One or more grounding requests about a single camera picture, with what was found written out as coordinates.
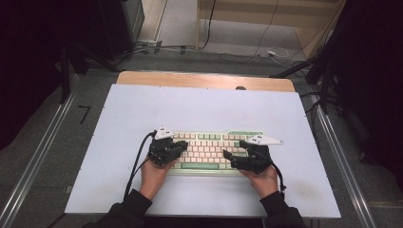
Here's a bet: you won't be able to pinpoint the person's left hand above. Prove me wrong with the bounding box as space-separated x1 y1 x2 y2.
139 158 178 201

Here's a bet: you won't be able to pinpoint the green and pink keyboard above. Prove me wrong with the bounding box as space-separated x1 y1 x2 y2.
165 129 268 178

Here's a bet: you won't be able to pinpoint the white coiled cable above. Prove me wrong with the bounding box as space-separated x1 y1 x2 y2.
266 47 290 60

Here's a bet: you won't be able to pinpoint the aluminium floor rail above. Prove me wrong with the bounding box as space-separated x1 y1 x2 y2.
308 93 378 228
0 91 77 228

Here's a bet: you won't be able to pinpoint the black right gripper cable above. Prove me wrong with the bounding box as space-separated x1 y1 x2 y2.
256 148 287 194

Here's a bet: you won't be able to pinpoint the grey power strip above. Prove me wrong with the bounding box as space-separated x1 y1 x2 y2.
137 39 163 49

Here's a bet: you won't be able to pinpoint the light wooden shelf unit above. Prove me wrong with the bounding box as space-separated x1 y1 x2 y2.
195 0 347 60

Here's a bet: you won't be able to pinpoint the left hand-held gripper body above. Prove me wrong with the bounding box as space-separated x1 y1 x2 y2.
147 126 175 168

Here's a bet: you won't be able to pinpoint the black cabinet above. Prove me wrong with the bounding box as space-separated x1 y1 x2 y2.
98 0 146 61

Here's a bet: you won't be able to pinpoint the white table mat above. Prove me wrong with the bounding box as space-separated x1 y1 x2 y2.
64 84 342 219

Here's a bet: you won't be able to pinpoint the dark curtain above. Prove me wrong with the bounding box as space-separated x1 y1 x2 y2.
329 0 403 191
0 0 106 150

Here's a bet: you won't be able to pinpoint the person's dark trousers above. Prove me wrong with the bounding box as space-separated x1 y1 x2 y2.
144 217 264 228

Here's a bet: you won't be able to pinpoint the black floor cable bundle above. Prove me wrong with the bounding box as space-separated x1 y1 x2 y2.
113 43 198 65

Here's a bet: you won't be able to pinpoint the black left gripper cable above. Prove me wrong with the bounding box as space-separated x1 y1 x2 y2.
123 131 156 200

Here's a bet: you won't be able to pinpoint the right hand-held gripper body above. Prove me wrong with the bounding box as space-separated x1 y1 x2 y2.
241 134 284 175

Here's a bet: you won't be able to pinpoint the person's right hand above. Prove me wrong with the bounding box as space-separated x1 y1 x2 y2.
239 165 279 200

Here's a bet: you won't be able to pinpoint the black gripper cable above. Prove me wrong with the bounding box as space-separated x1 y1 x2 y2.
123 131 156 200
256 148 287 194

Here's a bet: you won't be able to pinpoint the black tripod stand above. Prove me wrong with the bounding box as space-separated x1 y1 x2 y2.
269 47 337 115

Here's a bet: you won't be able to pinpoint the thin black hanging cable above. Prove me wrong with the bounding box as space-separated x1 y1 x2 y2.
246 0 280 63

